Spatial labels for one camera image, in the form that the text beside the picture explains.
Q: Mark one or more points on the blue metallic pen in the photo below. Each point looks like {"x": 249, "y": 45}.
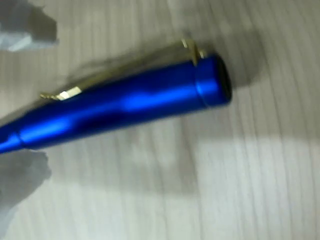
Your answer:
{"x": 125, "y": 105}

